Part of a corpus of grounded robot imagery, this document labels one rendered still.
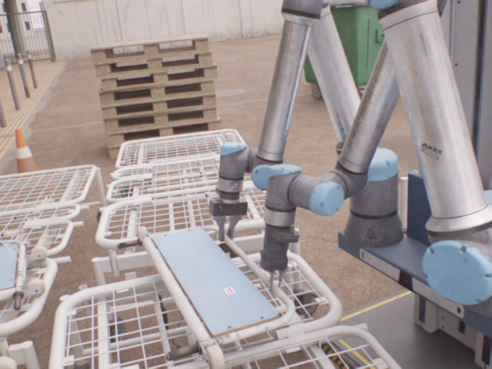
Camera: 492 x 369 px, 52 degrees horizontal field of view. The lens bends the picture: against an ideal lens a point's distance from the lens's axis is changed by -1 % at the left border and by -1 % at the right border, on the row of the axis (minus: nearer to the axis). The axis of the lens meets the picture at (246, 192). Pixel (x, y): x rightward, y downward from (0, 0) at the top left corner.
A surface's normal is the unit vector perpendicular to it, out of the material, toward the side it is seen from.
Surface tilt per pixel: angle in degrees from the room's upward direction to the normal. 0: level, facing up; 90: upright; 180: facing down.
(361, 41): 94
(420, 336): 0
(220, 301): 1
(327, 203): 94
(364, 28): 94
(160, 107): 90
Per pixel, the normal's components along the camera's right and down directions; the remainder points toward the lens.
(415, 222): -0.89, 0.22
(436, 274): -0.68, 0.38
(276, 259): 0.39, 0.22
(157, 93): 0.17, 0.32
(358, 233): -0.69, -0.04
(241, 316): -0.07, -0.94
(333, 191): 0.64, 0.28
